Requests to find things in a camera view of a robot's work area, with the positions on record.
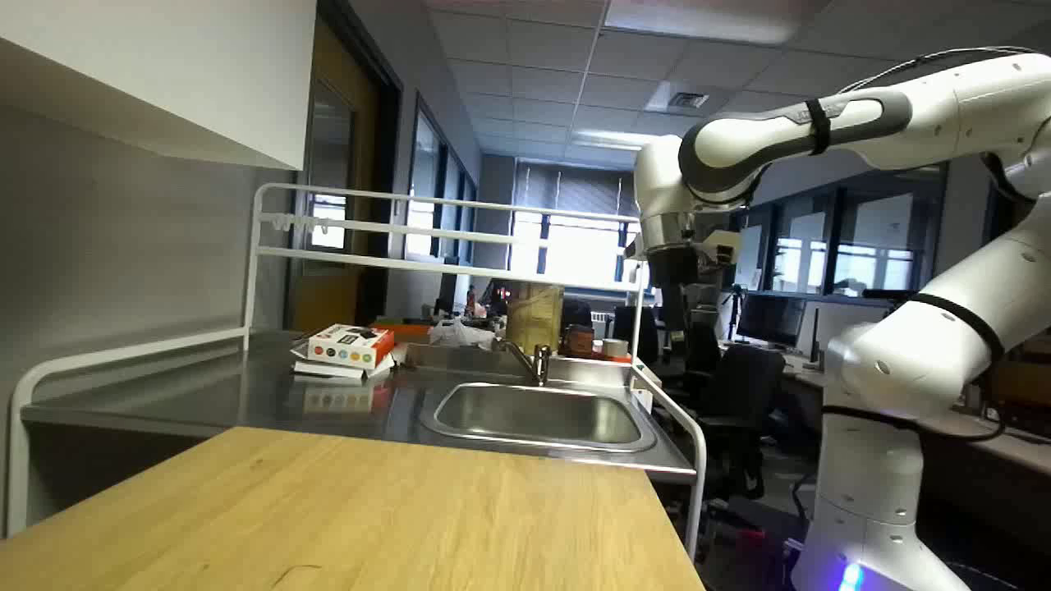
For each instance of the stainless steel sink counter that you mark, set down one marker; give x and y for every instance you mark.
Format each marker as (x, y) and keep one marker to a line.
(331, 409)

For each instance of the large ceiling light panel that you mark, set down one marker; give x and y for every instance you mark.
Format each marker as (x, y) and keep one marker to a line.
(711, 17)

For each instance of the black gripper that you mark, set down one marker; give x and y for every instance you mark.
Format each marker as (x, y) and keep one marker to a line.
(689, 268)

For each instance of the ceiling air vent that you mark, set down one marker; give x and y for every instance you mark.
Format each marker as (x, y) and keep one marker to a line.
(681, 98)

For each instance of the black office chair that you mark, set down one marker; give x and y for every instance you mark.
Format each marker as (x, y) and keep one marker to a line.
(743, 414)

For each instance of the chrome tap with nozzle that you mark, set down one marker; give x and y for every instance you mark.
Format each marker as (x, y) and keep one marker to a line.
(539, 363)

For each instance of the stack of flat books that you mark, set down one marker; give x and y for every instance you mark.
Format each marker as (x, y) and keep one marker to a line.
(331, 368)

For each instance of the flat orange box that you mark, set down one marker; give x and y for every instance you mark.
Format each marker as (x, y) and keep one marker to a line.
(404, 328)

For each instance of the brown ceramic mug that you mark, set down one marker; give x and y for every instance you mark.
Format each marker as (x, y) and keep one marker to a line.
(580, 340)

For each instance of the narrow ceiling light panel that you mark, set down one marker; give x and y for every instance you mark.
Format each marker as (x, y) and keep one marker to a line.
(626, 138)

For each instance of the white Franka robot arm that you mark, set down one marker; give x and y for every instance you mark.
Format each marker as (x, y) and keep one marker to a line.
(932, 340)

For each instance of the yellow wooden door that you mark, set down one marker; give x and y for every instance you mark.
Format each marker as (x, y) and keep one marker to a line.
(339, 120)

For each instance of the computer monitor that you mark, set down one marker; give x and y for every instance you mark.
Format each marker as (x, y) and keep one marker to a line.
(770, 320)

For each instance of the white wall cabinet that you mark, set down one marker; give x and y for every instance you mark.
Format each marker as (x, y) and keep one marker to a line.
(165, 67)

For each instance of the window with blinds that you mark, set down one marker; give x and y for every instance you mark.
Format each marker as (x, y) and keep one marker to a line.
(575, 230)

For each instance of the white plastic bag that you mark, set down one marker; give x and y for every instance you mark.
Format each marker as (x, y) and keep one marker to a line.
(460, 332)

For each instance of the orange and white toy box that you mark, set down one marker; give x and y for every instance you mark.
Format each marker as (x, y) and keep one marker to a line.
(349, 346)

